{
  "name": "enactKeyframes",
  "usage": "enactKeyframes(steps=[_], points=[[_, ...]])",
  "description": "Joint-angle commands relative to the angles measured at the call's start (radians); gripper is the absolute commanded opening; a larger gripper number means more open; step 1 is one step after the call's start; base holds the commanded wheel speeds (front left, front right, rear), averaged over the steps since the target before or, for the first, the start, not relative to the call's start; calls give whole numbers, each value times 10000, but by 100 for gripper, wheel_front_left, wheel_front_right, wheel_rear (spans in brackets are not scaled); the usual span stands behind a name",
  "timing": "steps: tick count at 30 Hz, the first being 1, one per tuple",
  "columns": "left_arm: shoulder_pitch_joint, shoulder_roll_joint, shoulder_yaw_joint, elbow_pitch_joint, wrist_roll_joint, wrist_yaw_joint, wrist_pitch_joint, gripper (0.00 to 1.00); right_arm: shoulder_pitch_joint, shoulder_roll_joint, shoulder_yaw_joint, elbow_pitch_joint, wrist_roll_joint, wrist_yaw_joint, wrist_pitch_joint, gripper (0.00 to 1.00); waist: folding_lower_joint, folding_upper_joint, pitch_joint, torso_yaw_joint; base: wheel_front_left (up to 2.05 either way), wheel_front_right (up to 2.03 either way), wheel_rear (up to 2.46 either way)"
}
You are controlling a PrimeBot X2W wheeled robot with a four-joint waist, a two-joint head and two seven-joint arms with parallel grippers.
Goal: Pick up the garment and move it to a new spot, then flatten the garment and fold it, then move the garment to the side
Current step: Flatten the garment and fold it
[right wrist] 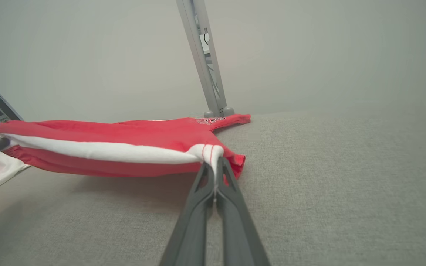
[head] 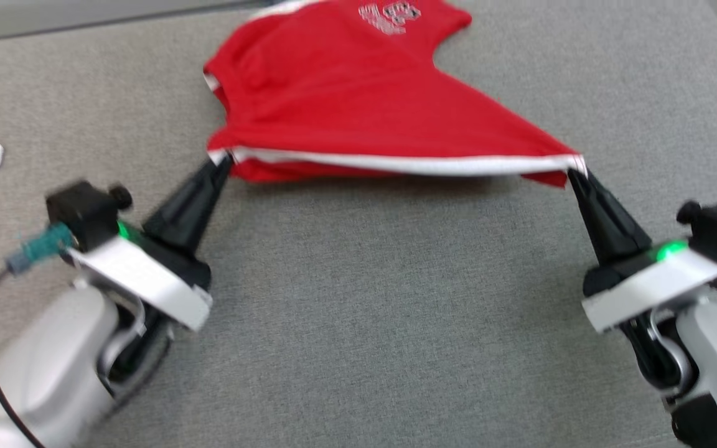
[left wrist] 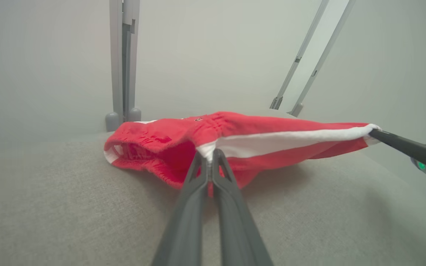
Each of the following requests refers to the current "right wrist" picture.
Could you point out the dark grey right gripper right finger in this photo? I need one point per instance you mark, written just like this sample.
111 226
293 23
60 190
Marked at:
239 240

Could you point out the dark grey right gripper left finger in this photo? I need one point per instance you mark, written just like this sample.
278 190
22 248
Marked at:
192 236

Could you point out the grey rounded post foot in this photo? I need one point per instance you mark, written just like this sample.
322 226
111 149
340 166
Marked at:
210 114
229 111

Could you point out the grey metal partition post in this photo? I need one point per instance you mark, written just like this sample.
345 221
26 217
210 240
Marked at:
197 55

